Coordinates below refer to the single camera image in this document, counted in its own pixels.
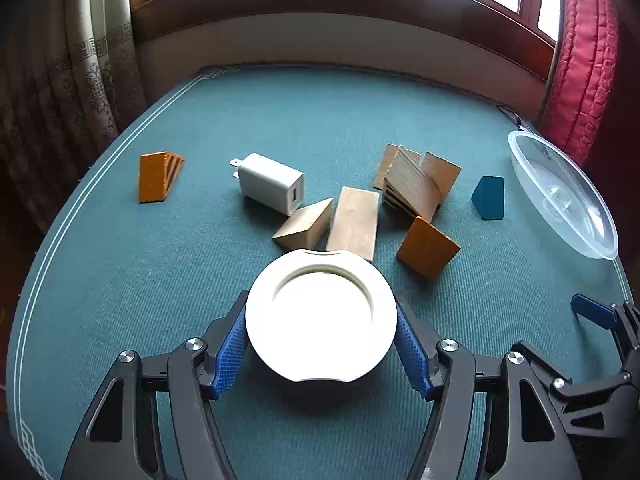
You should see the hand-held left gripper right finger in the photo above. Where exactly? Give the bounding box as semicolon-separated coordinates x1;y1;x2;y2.
396;296;583;480

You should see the orange striped wedge block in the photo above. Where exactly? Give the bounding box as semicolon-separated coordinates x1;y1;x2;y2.
138;151;186;204

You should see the wooden triangular wedge block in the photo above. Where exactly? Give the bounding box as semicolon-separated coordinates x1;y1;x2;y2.
272;197;334;252

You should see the brown wooden block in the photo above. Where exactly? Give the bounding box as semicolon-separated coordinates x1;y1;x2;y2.
373;143;402;191

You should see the red quilted curtain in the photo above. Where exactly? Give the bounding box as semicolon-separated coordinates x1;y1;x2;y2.
540;0;622;167

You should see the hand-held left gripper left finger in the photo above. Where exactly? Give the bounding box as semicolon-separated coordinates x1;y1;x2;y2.
60;290;250;480

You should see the blue block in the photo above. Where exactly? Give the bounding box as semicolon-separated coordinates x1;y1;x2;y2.
471;175;506;222

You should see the white wall charger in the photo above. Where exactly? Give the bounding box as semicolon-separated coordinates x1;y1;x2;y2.
230;153;305;216

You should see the brown wooden window frame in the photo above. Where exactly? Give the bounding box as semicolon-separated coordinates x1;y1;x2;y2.
127;0;563;81

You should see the long wooden rectangular block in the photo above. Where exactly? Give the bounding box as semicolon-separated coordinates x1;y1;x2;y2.
325;186;381;262

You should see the clear plastic bowl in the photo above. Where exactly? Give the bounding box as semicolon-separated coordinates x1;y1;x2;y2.
507;130;619;261

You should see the light wooden wedge block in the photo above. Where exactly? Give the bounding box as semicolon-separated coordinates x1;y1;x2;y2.
421;152;462;206

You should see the orange square block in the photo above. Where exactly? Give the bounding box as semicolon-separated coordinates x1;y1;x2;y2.
396;216;462;281

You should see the beige patterned curtain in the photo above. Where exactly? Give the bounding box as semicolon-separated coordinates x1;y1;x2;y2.
0;0;147;241

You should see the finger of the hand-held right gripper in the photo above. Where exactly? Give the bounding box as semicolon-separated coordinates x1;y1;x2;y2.
571;294;640;361
515;341;640;456

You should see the green table cover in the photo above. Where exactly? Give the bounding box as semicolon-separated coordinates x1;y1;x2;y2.
5;62;633;480

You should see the striped wooden wedge block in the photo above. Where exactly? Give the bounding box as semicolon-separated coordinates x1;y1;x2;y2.
382;147;443;222

